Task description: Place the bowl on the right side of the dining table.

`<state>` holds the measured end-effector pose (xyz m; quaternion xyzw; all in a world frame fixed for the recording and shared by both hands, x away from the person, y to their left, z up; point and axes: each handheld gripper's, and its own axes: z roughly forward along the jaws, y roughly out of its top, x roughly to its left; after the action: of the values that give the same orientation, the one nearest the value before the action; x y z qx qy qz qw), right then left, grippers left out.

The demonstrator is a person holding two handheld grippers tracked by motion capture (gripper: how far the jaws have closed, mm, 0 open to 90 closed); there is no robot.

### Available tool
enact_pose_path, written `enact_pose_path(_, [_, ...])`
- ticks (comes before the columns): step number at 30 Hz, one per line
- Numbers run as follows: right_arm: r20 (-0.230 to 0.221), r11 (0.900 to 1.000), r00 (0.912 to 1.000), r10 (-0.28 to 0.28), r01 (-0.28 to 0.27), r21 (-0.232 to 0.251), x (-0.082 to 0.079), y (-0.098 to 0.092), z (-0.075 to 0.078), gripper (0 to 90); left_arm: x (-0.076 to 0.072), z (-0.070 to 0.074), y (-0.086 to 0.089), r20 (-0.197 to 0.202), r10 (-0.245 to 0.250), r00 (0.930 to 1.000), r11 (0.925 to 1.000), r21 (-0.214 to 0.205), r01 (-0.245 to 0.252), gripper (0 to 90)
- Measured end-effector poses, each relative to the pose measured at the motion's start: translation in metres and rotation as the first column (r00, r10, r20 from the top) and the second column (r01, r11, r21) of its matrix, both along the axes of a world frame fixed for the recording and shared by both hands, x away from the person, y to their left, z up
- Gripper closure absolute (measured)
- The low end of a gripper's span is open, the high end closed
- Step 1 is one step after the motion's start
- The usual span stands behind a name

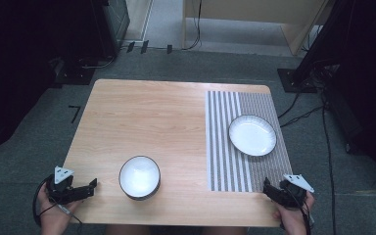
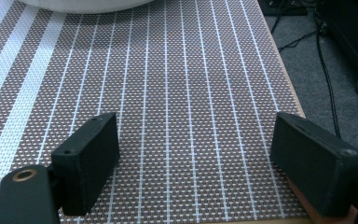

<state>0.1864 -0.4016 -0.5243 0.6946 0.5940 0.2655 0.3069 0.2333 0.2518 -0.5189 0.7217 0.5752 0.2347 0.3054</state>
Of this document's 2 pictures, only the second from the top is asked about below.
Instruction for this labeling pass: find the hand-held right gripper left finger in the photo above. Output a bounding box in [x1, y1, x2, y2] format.
[50, 112, 121, 217]

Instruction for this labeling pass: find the white bowl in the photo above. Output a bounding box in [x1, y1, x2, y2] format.
[18, 0, 155, 15]

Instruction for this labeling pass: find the black equipment base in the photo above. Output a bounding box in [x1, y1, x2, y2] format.
[318, 0, 358, 96]

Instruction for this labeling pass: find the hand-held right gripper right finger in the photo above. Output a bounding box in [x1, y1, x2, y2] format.
[269, 111, 358, 218]

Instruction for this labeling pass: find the thin black cable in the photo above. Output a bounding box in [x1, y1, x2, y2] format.
[278, 30, 319, 53]

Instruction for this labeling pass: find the brown white woven placemat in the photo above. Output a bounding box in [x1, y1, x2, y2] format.
[0, 0, 308, 224]

